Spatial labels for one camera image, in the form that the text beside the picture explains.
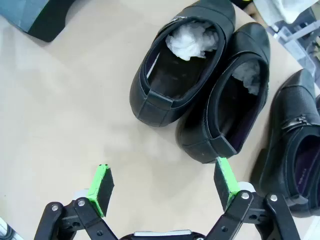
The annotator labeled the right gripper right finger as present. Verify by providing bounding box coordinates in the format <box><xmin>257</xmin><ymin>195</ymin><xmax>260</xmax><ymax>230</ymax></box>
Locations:
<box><xmin>204</xmin><ymin>156</ymin><xmax>301</xmax><ymax>240</ymax></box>

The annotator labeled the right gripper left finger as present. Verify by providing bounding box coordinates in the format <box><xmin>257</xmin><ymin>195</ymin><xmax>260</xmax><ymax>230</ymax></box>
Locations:
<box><xmin>32</xmin><ymin>163</ymin><xmax>120</xmax><ymax>240</ymax></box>

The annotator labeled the black leather loafer shoe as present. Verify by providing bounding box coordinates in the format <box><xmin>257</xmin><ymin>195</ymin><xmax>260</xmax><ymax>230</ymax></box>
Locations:
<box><xmin>129</xmin><ymin>0</ymin><xmax>236</xmax><ymax>128</ymax></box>
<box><xmin>258</xmin><ymin>68</ymin><xmax>320</xmax><ymax>218</ymax></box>
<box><xmin>175</xmin><ymin>22</ymin><xmax>272</xmax><ymax>165</ymax></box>

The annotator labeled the black low shoe stand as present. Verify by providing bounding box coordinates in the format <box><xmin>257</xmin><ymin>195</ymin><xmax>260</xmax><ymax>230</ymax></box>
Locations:
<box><xmin>0</xmin><ymin>0</ymin><xmax>74</xmax><ymax>43</ymax></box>

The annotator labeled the white crumpled paper stuffing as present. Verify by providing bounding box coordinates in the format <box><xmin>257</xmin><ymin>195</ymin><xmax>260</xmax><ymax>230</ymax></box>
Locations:
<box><xmin>165</xmin><ymin>21</ymin><xmax>220</xmax><ymax>61</ymax></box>
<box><xmin>232</xmin><ymin>61</ymin><xmax>262</xmax><ymax>96</ymax></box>

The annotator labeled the clear plastic storage crate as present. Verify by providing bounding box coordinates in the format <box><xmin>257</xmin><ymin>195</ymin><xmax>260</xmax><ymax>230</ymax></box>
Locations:
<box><xmin>266</xmin><ymin>7</ymin><xmax>320</xmax><ymax>76</ymax></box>

